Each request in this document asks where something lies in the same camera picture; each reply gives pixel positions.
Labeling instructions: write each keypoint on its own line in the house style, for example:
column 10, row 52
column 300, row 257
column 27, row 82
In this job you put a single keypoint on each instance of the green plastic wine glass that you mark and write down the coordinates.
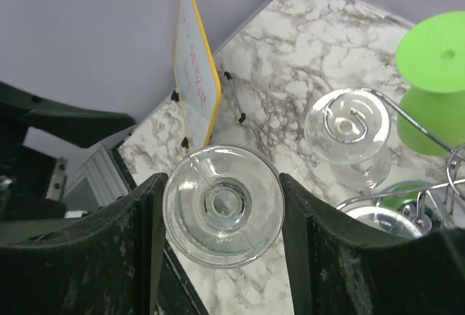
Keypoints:
column 430, row 57

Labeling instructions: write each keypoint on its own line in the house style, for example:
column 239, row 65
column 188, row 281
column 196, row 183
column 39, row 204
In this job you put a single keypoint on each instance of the small whiteboard yellow frame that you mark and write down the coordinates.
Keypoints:
column 198, row 83

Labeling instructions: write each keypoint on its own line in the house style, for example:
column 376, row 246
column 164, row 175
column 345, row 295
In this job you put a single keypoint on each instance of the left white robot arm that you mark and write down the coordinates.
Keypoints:
column 39, row 137

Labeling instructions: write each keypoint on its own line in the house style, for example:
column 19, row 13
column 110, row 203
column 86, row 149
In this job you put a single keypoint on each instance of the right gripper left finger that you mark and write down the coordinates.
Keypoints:
column 72, row 266

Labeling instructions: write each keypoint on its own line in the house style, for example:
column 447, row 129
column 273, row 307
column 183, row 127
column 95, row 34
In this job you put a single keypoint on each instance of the clear wine glass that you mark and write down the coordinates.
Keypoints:
column 223, row 206

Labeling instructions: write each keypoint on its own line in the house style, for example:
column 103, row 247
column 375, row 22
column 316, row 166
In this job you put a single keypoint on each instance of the clear glass hanging on rack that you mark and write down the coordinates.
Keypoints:
column 349, row 129

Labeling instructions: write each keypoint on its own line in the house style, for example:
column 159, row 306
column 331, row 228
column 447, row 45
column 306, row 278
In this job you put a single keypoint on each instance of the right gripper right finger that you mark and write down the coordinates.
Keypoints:
column 338, row 265

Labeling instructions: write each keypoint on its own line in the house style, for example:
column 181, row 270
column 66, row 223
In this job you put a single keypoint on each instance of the chrome wine glass rack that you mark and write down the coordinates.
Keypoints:
column 410, row 208

